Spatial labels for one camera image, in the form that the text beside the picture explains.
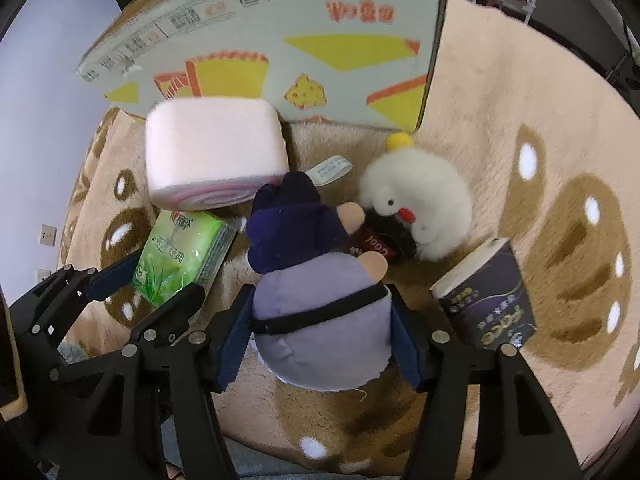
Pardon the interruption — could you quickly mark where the white fluffy plush bird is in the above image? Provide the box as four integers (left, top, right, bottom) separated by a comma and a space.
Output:
357, 132, 475, 262

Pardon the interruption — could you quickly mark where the pink plush roll cake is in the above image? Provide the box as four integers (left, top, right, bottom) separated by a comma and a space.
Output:
145, 96, 291, 211

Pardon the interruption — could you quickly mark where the printed cardboard box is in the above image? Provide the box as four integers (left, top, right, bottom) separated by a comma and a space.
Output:
75, 0, 444, 133

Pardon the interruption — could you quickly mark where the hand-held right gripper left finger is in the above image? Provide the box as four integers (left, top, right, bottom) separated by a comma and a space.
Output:
84, 284, 257, 480

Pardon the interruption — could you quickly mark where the green tissue pack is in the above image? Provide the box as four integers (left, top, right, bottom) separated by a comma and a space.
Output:
131, 210, 238, 309

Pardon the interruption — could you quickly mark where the purple plush doll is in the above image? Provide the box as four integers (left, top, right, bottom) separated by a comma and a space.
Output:
246, 171, 393, 392

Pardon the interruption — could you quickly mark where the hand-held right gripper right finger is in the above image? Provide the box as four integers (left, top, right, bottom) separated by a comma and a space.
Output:
386, 284, 584, 480

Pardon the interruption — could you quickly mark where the beige bear-print rug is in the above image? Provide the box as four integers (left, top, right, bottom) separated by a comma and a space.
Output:
57, 0, 640, 476

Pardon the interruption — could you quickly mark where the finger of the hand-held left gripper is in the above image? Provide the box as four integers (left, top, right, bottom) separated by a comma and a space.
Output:
11, 254, 144, 332
125, 283, 207, 347

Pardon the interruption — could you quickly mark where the grey cloth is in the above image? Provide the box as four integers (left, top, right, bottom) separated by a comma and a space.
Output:
160, 412, 401, 480

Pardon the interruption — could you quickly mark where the black tissue pack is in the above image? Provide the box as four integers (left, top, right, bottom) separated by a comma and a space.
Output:
430, 237, 537, 350

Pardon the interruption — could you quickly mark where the black tripod stand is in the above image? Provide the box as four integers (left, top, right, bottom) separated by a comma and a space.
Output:
597, 5, 640, 91

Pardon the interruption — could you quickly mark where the small dark red packet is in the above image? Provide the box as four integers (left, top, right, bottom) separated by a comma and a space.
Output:
347, 210, 418, 266

